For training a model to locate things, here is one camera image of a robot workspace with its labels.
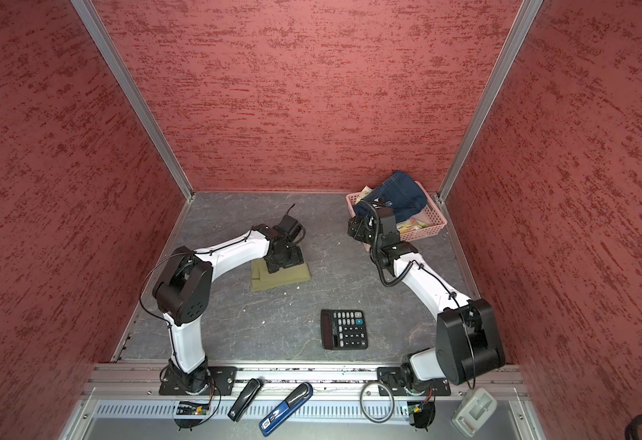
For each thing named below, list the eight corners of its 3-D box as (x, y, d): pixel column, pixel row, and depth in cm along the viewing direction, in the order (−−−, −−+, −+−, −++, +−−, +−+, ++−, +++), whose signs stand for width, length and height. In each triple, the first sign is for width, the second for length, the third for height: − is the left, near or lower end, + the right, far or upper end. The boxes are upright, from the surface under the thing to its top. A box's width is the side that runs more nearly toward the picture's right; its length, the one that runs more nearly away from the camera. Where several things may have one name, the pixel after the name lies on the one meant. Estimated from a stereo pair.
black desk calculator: (320, 349, 82) (320, 346, 79) (321, 313, 89) (320, 309, 86) (366, 349, 82) (367, 346, 79) (363, 313, 89) (364, 309, 86)
